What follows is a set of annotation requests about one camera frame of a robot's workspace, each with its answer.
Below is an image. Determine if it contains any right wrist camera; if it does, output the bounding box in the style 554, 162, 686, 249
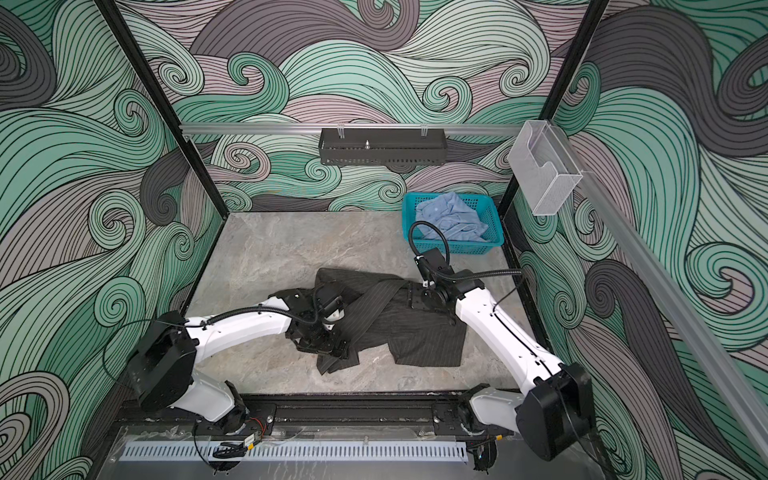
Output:
414, 248, 452, 283

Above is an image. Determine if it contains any black perforated wall tray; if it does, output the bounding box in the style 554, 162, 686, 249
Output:
318, 129, 448, 169

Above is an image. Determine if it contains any black vertical frame post left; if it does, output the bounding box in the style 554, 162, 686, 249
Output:
94, 0, 229, 220

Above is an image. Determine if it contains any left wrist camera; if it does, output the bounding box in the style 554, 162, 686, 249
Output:
319, 295, 344, 330

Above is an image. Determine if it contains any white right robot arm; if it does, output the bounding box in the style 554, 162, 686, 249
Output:
408, 283, 595, 461

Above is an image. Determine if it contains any white slotted cable duct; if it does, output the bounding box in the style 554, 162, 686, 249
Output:
118, 440, 469, 463

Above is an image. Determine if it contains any dark grey pinstripe shirt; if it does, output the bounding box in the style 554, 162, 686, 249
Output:
269, 267, 468, 376

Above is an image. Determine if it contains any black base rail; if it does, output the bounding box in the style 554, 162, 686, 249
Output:
117, 391, 513, 441

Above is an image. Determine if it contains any aluminium side wall rail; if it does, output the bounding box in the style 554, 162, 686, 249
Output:
545, 122, 767, 460

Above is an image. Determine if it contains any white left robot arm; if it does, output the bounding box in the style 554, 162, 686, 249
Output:
126, 289, 349, 434

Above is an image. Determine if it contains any black vertical frame post right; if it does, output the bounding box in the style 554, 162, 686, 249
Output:
498, 1, 608, 219

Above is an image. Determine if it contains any light blue shirt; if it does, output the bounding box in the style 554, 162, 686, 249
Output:
415, 192, 488, 242

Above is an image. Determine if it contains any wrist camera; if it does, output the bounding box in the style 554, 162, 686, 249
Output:
319, 295, 344, 330
414, 248, 452, 283

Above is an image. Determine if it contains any black vertical frame post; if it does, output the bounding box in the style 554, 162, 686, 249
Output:
94, 0, 229, 220
498, 1, 608, 219

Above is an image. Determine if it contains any clear plastic wall bin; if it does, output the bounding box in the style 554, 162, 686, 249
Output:
507, 120, 583, 216

